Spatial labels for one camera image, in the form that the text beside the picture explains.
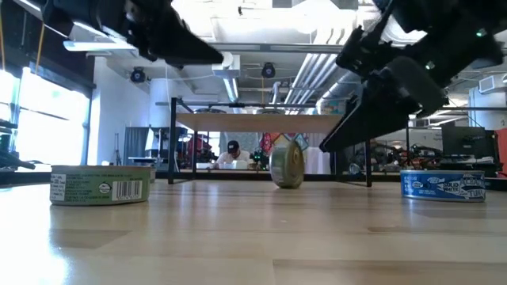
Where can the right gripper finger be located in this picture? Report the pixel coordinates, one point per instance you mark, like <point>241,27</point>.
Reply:
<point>356,146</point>
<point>364,118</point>

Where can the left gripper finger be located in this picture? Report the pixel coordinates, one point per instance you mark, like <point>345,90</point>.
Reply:
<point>178,57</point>
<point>186,37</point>

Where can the green tuna can gold lid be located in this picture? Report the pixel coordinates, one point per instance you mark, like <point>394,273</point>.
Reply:
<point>87,186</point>
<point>287,164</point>

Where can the green tuna can silver lid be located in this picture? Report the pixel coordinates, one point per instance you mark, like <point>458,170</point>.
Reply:
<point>270,112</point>

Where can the black background robot arm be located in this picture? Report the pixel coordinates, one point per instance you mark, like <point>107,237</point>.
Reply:
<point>420,152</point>
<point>259,156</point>

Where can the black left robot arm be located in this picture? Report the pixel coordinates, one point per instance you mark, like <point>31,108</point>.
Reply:
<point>87,16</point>

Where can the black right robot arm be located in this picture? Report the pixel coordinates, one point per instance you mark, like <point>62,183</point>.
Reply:
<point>455,31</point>

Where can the wooden shelf black metal legs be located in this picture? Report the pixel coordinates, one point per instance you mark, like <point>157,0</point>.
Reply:
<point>245,122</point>

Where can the white cloth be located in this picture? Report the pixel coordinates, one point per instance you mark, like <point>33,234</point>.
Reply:
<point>319,158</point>

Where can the black round ceiling device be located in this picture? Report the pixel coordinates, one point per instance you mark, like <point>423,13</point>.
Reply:
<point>138,75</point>
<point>268,70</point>

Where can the colourful patterned cloth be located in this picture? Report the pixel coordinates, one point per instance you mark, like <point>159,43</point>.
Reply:
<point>301,141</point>

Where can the black monitor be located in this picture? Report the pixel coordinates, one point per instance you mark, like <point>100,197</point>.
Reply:
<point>467,140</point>

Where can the grey curtain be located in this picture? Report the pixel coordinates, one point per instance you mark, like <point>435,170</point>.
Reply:
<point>136,144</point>

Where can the orange partition panel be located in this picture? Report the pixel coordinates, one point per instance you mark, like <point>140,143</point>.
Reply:
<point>502,150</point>

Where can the person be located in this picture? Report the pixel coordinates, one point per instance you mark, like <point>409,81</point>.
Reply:
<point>233,156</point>

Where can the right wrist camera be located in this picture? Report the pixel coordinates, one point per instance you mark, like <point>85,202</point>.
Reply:
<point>362,53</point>

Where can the white wall air unit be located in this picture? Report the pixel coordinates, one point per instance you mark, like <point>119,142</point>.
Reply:
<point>491,84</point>

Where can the black metal table frame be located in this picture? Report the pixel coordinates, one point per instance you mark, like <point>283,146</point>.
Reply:
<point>237,176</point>

